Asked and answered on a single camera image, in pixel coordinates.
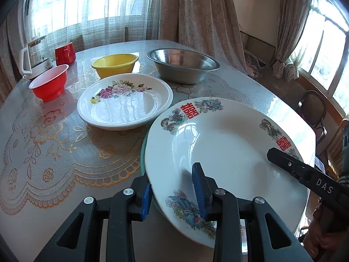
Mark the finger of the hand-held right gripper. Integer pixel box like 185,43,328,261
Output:
267,147,312,186

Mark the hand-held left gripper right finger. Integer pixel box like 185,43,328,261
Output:
192,162,314,262

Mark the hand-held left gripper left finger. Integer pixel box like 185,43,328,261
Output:
35,173,152,262

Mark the large white plate red print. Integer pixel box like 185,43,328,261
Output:
144,97,310,249

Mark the red plastic bowl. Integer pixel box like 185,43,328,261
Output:
29,64,70,102

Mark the person's right hand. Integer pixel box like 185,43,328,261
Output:
301,202,349,258

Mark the teal plate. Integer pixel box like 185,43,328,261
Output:
141,130,164,217

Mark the dark wooden chair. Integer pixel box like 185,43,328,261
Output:
298,90,328,144

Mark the white floral plate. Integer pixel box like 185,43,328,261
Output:
77,74,173,131

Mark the printed cloth bundle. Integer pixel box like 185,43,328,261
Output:
245,50,266,77

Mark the gold floral lace tablecloth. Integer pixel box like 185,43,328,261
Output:
0,40,317,262

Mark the stainless steel bowl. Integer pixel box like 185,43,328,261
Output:
146,48,220,84

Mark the tied beige curtain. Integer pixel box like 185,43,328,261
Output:
271,0,314,81

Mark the yellow plastic bowl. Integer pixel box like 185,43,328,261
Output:
91,54,139,79

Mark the red mug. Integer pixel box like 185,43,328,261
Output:
55,42,76,65

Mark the beige patterned curtain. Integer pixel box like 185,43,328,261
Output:
158,0,247,73

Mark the sheer white curtain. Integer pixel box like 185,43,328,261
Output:
23,0,164,53

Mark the plain beige curtain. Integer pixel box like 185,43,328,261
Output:
0,8,25,90

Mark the window with white frame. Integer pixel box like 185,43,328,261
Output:
303,0,349,108

